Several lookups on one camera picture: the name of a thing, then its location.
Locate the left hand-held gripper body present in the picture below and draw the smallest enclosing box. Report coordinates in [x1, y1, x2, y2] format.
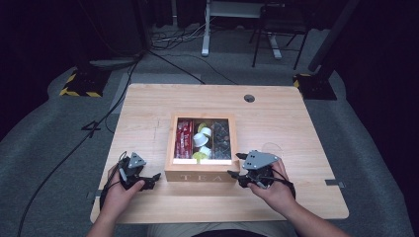
[118, 151, 148, 191]

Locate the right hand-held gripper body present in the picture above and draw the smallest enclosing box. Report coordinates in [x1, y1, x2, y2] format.
[241, 149, 282, 190]

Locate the wooden tea box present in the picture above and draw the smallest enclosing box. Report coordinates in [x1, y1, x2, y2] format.
[164, 112, 242, 184]

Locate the person's left hand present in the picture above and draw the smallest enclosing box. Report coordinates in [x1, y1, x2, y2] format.
[99, 164, 146, 220]

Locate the person's right hand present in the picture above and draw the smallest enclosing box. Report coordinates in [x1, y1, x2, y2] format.
[246, 159, 296, 219]

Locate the pile of dark tea packets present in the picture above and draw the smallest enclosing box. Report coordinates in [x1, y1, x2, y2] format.
[211, 119, 232, 161]

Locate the red sachet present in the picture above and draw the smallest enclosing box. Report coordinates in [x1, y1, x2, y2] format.
[174, 118, 186, 160]
[183, 118, 195, 159]

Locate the grey tape strip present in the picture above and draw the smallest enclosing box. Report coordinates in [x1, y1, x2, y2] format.
[85, 189, 104, 200]
[324, 179, 347, 190]

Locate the large white capsule cup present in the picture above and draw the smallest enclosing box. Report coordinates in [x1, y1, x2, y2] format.
[192, 132, 210, 148]

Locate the person's dark shirt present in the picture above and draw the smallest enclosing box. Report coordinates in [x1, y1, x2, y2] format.
[191, 228, 269, 237]

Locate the yellow striped black stand base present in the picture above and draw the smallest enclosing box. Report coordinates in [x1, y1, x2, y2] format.
[58, 67, 112, 99]
[293, 72, 338, 101]

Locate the black chair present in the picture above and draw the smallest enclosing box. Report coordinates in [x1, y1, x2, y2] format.
[249, 2, 312, 71]

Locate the dark slanted stand pole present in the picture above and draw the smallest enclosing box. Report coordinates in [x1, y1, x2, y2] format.
[307, 0, 363, 74]

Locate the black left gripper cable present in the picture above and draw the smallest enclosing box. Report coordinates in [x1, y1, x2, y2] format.
[98, 150, 128, 211]

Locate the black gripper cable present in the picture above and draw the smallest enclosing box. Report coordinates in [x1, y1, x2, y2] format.
[260, 174, 296, 200]
[98, 150, 128, 211]

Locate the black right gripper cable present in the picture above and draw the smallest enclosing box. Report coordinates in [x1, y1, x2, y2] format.
[260, 174, 296, 200]

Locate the long black floor cable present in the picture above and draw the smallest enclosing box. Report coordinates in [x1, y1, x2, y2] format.
[16, 60, 141, 237]

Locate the grey flat base plate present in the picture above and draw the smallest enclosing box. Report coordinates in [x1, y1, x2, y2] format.
[88, 56, 141, 69]

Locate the thin black floor cable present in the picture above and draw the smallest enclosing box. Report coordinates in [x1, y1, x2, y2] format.
[146, 48, 239, 86]

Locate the white desk frame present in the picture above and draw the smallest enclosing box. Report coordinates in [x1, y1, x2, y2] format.
[201, 0, 284, 60]

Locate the tangle of floor cables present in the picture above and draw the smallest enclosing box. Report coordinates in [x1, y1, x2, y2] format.
[149, 23, 207, 52]

